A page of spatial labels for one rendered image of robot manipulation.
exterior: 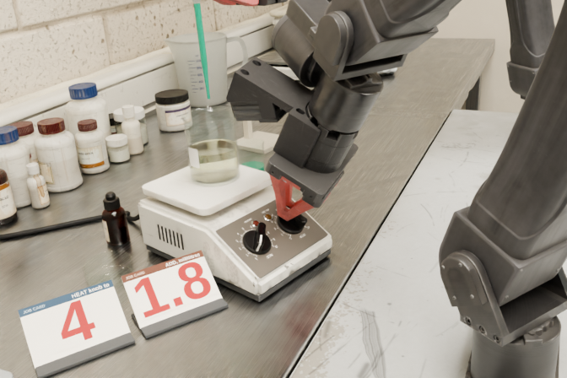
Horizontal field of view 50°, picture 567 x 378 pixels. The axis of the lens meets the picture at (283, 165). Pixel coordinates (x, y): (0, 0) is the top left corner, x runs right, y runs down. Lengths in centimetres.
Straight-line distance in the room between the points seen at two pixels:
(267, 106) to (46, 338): 30
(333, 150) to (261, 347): 20
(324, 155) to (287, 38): 12
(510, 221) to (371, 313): 23
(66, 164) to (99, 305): 40
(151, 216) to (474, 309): 40
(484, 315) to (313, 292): 24
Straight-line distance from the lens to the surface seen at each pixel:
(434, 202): 86
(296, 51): 59
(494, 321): 47
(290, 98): 60
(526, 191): 43
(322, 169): 61
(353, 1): 51
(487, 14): 205
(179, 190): 71
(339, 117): 56
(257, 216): 69
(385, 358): 58
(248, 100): 61
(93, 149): 105
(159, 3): 151
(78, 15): 130
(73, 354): 63
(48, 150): 99
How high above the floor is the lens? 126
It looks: 21 degrees down
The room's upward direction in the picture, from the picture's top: 4 degrees counter-clockwise
